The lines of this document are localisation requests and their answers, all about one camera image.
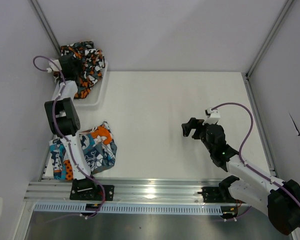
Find aluminium mounting rail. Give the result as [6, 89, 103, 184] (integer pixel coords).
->
[23, 178, 220, 205]

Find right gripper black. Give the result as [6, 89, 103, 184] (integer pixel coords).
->
[181, 118, 215, 154]

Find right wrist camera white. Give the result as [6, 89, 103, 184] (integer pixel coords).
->
[203, 108, 221, 125]

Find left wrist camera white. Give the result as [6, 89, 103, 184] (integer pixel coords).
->
[46, 59, 62, 73]

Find white plastic basket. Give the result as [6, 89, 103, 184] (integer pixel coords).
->
[52, 61, 108, 109]

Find black orange camouflage shorts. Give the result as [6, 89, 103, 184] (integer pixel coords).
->
[52, 41, 106, 100]

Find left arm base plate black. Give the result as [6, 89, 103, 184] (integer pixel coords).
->
[69, 178, 115, 201]

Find aluminium frame post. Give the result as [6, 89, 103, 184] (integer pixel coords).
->
[245, 0, 297, 80]
[28, 0, 60, 53]

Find right side aluminium rail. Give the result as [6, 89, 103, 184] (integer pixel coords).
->
[241, 73, 278, 177]

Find white slotted cable duct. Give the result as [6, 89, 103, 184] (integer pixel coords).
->
[33, 202, 247, 216]

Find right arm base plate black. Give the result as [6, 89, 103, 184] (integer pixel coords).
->
[197, 186, 236, 203]

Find right aluminium frame post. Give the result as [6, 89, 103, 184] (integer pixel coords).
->
[245, 0, 297, 80]

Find blue orange patterned shorts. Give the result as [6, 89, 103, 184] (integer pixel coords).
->
[49, 121, 117, 181]

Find left aluminium frame post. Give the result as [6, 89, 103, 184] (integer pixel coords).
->
[28, 0, 60, 53]

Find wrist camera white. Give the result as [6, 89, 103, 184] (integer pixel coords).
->
[203, 108, 221, 125]
[46, 59, 62, 73]

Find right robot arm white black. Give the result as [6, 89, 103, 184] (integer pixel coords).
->
[181, 117, 300, 235]

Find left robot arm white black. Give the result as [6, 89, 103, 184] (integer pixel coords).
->
[43, 56, 93, 181]

